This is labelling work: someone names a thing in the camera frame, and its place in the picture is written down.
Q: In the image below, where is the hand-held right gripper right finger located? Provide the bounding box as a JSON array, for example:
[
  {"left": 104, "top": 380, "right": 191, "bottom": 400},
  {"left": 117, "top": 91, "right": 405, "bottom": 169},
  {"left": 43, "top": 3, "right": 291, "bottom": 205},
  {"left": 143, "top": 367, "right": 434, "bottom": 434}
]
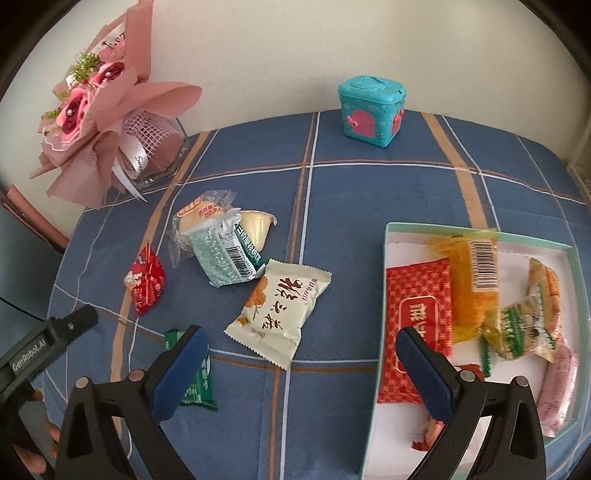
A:
[{"left": 396, "top": 327, "right": 548, "bottom": 480}]

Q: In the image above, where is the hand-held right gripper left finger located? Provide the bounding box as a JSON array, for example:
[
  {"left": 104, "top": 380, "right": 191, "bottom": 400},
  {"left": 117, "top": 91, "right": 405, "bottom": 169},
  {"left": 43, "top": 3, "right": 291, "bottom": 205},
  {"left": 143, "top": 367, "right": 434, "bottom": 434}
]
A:
[{"left": 54, "top": 325, "right": 211, "bottom": 480}]

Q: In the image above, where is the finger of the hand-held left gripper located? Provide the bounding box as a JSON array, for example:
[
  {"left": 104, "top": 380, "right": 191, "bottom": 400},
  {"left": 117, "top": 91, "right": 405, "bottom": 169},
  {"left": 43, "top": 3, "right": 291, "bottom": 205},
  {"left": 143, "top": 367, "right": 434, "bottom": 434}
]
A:
[{"left": 44, "top": 305, "right": 99, "bottom": 349}]

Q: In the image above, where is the dark green snack packet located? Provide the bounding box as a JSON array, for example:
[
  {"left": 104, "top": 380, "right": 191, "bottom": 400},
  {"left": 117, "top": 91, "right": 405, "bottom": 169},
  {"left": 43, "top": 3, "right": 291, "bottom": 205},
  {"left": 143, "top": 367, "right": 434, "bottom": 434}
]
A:
[{"left": 165, "top": 328, "right": 219, "bottom": 411}]

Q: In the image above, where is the white tray teal rim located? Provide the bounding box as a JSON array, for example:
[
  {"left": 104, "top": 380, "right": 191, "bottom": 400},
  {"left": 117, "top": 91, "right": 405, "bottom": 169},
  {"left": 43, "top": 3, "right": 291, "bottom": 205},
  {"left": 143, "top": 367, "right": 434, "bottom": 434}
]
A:
[{"left": 362, "top": 222, "right": 591, "bottom": 480}]

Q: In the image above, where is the small red snack packet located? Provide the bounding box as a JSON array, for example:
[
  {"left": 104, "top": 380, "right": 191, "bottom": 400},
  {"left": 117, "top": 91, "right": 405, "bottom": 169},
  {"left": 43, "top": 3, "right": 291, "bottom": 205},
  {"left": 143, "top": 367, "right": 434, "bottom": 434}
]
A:
[{"left": 123, "top": 242, "right": 166, "bottom": 317}]

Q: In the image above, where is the clear orange cake packet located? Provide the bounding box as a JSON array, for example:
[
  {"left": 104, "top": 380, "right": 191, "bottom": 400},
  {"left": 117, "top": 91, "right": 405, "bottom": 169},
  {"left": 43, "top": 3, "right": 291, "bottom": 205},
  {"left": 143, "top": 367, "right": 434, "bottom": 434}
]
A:
[{"left": 427, "top": 231, "right": 502, "bottom": 344}]

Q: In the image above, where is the clear green-trimmed snack packet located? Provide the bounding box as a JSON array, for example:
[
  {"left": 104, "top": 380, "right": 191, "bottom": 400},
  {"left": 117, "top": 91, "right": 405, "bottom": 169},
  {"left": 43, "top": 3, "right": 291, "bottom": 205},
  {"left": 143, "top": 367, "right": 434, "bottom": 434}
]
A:
[{"left": 478, "top": 295, "right": 561, "bottom": 374}]

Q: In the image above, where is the cream nut-print snack packet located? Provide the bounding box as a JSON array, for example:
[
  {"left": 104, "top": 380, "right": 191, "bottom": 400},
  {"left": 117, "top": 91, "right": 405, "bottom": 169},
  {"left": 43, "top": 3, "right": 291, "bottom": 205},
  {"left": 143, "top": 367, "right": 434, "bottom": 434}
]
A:
[{"left": 224, "top": 259, "right": 332, "bottom": 371}]

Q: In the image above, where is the light green snack packet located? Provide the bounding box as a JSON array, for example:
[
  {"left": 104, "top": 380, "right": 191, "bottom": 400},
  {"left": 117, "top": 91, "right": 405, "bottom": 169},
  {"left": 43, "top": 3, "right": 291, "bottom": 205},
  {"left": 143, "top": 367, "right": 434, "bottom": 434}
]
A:
[{"left": 190, "top": 224, "right": 266, "bottom": 288}]

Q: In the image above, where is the pink snack packet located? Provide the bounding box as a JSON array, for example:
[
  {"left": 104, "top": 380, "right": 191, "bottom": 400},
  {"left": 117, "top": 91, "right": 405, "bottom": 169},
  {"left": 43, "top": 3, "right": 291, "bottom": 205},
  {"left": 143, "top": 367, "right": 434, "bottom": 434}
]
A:
[{"left": 538, "top": 342, "right": 579, "bottom": 438}]

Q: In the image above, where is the clear bun packet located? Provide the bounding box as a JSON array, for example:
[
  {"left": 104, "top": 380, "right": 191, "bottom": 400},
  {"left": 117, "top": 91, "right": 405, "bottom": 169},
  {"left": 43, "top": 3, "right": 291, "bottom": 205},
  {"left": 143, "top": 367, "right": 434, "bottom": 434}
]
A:
[{"left": 168, "top": 190, "right": 241, "bottom": 268}]

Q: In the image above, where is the orange biscuit packet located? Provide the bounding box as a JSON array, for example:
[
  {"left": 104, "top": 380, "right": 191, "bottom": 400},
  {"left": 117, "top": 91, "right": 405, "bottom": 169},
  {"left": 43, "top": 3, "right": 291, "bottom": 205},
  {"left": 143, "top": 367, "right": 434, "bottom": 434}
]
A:
[{"left": 526, "top": 257, "right": 563, "bottom": 344}]

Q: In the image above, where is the pale yellow pudding cup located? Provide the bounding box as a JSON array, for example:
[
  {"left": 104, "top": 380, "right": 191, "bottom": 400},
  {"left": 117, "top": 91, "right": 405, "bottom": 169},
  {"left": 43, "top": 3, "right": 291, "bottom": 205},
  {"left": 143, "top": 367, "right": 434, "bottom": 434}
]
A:
[{"left": 240, "top": 210, "right": 278, "bottom": 254}]

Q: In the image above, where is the person's left hand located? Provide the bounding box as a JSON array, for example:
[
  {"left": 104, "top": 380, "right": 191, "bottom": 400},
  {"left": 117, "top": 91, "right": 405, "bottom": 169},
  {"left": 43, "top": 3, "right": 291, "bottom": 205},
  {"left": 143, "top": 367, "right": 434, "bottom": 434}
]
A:
[{"left": 11, "top": 443, "right": 54, "bottom": 480}]

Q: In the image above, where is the dark cabinet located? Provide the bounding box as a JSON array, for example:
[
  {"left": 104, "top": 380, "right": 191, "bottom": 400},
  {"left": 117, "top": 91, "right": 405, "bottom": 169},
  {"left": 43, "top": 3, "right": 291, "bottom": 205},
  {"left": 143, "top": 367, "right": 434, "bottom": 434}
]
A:
[{"left": 0, "top": 203, "right": 70, "bottom": 352}]

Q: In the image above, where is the pink board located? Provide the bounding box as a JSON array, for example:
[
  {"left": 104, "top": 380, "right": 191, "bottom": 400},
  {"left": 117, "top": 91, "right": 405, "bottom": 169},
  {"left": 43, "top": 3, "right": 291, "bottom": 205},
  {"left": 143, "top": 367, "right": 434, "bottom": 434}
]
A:
[{"left": 0, "top": 185, "right": 70, "bottom": 254}]

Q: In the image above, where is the blue plaid tablecloth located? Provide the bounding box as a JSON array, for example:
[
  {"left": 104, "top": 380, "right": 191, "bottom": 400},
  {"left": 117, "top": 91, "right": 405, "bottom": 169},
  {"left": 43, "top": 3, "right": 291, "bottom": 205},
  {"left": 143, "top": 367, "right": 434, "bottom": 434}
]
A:
[{"left": 28, "top": 111, "right": 591, "bottom": 480}]

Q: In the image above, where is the clear glass vase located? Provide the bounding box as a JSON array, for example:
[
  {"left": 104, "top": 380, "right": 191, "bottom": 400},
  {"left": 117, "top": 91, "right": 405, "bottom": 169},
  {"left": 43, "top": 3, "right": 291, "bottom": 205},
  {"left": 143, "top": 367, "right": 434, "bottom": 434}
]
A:
[{"left": 117, "top": 115, "right": 188, "bottom": 185}]

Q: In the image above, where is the pink paper flower bouquet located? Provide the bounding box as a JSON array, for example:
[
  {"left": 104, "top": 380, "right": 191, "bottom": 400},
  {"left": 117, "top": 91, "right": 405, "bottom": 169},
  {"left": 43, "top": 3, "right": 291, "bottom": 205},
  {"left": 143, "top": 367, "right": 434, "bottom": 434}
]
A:
[{"left": 28, "top": 0, "right": 204, "bottom": 210}]

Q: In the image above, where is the teal toy box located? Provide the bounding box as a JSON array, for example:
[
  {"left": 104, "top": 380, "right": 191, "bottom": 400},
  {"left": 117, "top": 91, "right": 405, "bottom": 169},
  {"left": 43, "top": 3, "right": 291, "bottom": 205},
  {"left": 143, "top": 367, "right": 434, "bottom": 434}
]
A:
[{"left": 337, "top": 76, "right": 407, "bottom": 149}]

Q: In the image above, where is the black cable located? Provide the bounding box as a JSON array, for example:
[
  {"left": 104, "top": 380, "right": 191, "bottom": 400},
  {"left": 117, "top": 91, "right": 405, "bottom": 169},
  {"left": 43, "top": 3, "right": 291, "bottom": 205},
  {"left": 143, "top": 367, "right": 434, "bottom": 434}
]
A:
[{"left": 0, "top": 295, "right": 51, "bottom": 321}]

